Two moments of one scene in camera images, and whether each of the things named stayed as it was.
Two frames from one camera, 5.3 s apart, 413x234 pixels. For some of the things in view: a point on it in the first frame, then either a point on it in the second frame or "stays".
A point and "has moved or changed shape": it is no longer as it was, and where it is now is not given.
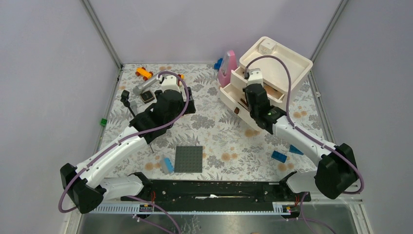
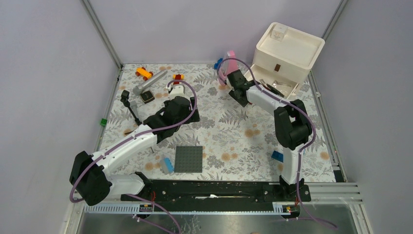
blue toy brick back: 216,66 stays
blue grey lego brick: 165,165 stays
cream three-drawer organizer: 282,69 has moved or changed shape
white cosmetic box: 266,47 -> 278,32
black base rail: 218,191 stays
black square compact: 147,96 stays
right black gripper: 244,90 -> 242,102
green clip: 103,122 stays
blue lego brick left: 279,156 stays
